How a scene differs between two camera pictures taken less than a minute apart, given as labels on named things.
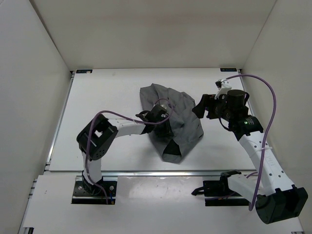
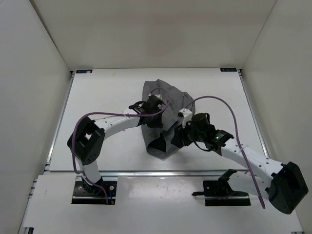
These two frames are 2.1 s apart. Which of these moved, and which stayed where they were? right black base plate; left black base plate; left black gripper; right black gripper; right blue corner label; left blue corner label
Moved: left black gripper; right black gripper
Stayed: left black base plate; left blue corner label; right blue corner label; right black base plate
